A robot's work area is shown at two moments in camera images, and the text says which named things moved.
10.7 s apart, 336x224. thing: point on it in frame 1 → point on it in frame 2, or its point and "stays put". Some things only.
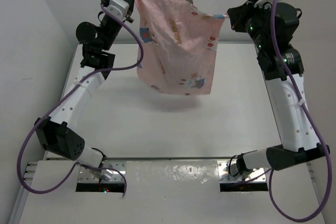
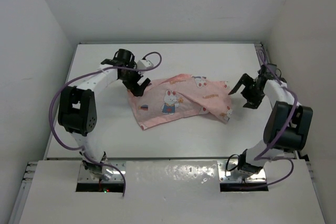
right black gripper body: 238,16 → 251,91
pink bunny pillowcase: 179,43 → 180,96
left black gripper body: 109,32 → 131,75
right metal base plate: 228,172 stays put
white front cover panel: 172,192 stays put
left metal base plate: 113,170 stays put
